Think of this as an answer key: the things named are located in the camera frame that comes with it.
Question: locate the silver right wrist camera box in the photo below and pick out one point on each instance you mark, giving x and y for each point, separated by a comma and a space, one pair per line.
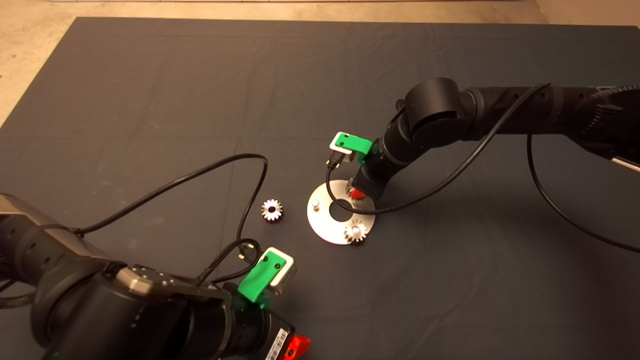
336, 145

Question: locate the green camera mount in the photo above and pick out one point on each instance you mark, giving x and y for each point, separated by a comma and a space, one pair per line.
355, 144
257, 280

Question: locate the green left camera mount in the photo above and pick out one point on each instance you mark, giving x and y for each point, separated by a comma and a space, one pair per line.
257, 280

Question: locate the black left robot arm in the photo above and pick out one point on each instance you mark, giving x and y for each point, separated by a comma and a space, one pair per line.
115, 320

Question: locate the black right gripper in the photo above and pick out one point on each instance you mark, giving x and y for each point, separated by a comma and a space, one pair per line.
372, 180

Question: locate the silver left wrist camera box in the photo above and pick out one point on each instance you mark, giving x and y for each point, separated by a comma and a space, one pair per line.
286, 275

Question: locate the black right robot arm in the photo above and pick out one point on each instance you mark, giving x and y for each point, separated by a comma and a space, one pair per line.
435, 110

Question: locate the steel planetary gear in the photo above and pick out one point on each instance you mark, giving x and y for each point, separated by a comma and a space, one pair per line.
348, 232
348, 190
267, 209

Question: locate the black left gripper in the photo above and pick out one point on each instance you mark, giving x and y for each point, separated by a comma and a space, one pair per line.
265, 335

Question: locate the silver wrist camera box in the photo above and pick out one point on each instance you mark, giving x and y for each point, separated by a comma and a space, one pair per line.
336, 145
286, 275

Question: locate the round metal carrier plate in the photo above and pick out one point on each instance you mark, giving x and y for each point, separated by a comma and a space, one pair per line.
320, 227

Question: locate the dark grey table cloth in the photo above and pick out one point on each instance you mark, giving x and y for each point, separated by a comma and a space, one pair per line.
150, 75

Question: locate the green right camera mount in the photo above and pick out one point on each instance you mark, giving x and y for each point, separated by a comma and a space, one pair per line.
355, 144

